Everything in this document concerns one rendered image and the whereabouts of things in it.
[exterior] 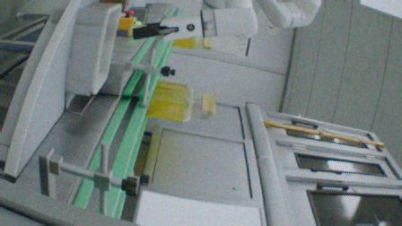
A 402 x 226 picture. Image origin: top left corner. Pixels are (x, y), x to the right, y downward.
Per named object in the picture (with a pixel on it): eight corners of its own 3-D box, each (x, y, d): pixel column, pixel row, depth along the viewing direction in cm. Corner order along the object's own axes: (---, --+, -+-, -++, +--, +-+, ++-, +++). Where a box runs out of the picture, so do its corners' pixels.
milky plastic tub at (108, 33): (65, 92, 104) (93, 98, 104) (79, 8, 97) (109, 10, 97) (82, 73, 120) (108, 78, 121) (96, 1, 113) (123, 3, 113)
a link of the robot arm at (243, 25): (251, 4, 118) (256, 36, 121) (213, 6, 119) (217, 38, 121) (257, 8, 104) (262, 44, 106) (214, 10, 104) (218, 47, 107)
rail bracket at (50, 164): (19, 208, 63) (132, 246, 64) (12, 125, 57) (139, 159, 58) (25, 196, 67) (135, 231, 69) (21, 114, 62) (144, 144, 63)
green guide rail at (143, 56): (126, 70, 126) (152, 74, 126) (126, 66, 126) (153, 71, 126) (173, 7, 291) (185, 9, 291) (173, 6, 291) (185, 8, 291)
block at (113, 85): (98, 93, 124) (119, 98, 124) (102, 62, 120) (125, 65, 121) (100, 90, 127) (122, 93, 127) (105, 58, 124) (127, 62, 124)
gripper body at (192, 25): (209, 40, 105) (161, 46, 106) (209, 33, 115) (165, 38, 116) (205, 12, 103) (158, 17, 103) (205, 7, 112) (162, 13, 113)
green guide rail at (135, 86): (122, 95, 128) (148, 99, 129) (122, 91, 128) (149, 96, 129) (170, 17, 293) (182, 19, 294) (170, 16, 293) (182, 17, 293)
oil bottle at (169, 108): (121, 111, 138) (190, 124, 139) (124, 93, 137) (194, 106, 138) (125, 105, 144) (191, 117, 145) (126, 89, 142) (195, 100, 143)
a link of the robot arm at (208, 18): (217, 40, 105) (205, 41, 105) (216, 33, 114) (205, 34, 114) (214, 12, 103) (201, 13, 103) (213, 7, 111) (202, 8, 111)
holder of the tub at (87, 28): (63, 111, 106) (87, 117, 106) (78, 9, 97) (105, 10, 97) (78, 91, 122) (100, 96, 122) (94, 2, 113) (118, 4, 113)
